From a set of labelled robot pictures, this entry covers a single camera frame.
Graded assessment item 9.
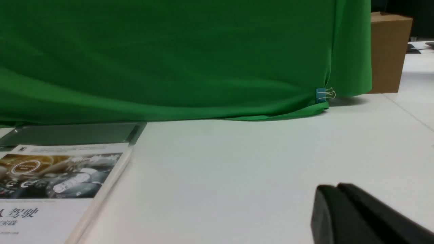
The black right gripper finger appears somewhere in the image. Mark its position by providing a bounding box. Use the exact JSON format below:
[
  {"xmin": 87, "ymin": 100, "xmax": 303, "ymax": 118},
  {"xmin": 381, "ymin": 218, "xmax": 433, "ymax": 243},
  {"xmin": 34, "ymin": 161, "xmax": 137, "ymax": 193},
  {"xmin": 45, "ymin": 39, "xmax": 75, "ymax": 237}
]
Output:
[{"xmin": 311, "ymin": 183, "xmax": 434, "ymax": 244}]

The blue binder clip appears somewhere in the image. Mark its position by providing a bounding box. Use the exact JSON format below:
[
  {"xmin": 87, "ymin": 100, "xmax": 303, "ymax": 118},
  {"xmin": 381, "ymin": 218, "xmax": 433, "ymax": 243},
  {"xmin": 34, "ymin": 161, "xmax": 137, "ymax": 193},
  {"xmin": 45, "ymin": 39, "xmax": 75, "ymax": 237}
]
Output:
[{"xmin": 316, "ymin": 87, "xmax": 336, "ymax": 104}]

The brown cardboard box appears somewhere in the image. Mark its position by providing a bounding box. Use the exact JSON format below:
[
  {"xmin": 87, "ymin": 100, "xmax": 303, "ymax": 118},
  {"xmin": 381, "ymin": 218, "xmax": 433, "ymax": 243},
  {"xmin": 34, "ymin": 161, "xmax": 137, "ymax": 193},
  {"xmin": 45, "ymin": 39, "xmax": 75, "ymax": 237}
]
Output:
[{"xmin": 369, "ymin": 12, "xmax": 413, "ymax": 93}]

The white autonomous driving book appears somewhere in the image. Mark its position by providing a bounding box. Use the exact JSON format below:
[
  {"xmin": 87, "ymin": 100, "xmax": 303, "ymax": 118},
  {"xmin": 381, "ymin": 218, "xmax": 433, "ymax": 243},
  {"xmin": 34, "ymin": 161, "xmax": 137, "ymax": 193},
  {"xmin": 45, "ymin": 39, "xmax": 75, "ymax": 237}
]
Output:
[{"xmin": 0, "ymin": 143, "xmax": 132, "ymax": 244}]

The green backdrop cloth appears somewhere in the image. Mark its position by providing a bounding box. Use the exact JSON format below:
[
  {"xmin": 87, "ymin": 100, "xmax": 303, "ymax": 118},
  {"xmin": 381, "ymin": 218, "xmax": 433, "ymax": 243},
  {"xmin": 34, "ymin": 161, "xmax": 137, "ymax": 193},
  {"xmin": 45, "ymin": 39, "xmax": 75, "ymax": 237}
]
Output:
[{"xmin": 0, "ymin": 0, "xmax": 372, "ymax": 127}]

